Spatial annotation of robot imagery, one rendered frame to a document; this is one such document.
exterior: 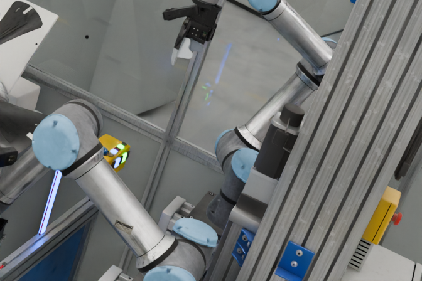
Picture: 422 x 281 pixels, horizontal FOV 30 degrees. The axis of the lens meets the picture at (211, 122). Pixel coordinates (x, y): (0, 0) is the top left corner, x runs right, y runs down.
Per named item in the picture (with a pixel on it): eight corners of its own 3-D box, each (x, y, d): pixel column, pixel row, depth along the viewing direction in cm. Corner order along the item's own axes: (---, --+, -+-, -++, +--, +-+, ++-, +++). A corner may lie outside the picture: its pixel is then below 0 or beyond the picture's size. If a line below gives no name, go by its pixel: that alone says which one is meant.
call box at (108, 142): (98, 158, 273) (106, 132, 268) (122, 171, 271) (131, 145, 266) (75, 174, 258) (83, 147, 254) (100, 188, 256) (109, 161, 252)
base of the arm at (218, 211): (255, 219, 257) (266, 194, 253) (242, 239, 244) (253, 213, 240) (215, 199, 260) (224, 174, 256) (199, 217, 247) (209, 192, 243)
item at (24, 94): (2, 93, 315) (8, 69, 310) (36, 110, 312) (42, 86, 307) (-25, 105, 300) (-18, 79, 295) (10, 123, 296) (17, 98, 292)
